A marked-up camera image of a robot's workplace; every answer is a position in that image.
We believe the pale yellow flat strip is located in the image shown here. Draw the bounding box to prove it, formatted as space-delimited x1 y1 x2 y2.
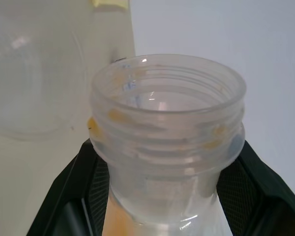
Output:
91 0 129 10

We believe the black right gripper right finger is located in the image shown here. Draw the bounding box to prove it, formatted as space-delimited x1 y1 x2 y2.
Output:
215 139 295 236

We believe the clear plastic bottle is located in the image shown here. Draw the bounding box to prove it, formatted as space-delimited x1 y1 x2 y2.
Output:
88 54 247 236

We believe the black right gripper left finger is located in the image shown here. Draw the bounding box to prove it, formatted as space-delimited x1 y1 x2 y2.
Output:
27 140 112 236

